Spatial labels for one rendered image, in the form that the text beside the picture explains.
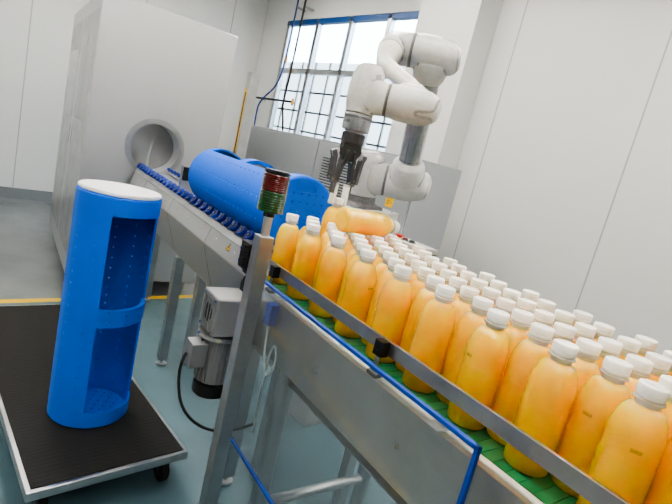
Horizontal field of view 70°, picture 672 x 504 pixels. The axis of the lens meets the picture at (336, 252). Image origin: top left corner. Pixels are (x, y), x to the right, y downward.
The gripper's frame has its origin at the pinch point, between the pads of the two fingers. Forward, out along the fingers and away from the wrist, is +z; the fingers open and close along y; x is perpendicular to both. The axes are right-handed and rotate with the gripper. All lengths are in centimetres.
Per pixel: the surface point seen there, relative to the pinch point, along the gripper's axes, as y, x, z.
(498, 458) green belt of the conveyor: 17, 90, 29
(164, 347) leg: 11, -113, 111
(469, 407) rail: 20, 84, 23
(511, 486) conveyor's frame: 21, 96, 30
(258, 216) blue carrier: 15.6, -22.6, 15.1
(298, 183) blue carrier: 5.4, -18.3, 0.6
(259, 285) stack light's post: 36, 29, 22
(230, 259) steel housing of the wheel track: 16, -39, 36
